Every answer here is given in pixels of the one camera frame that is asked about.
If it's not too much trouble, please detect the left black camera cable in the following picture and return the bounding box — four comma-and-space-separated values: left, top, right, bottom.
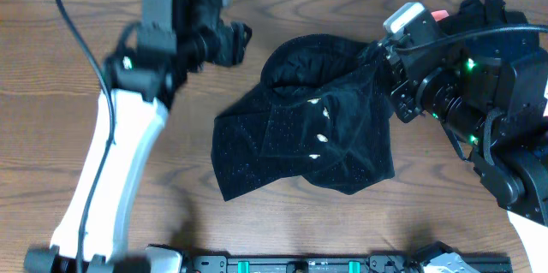
52, 0, 172, 273

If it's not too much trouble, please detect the black mounting rail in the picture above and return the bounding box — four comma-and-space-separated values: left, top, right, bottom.
145, 242, 514, 273

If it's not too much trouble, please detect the pink garment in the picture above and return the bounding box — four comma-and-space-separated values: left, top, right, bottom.
431, 10, 450, 21

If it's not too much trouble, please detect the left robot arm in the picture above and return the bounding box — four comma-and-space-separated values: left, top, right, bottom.
24, 0, 252, 272

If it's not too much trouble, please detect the black velvet skirt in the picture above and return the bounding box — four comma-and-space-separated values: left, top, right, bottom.
211, 34, 395, 200

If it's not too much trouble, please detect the black t-shirt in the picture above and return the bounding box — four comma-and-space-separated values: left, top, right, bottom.
438, 0, 542, 62

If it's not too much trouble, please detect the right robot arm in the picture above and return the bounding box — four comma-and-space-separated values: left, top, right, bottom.
379, 3, 547, 272

